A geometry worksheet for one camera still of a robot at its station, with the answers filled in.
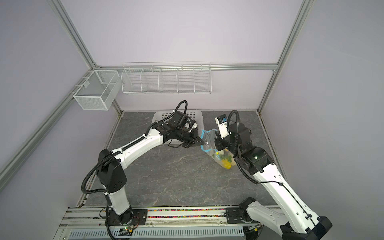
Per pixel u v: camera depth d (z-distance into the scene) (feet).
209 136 2.58
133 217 2.41
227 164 2.71
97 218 2.48
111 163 1.54
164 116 3.56
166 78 3.26
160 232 2.32
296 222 1.23
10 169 1.66
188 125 2.42
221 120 1.87
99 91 3.35
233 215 2.37
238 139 1.55
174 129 2.10
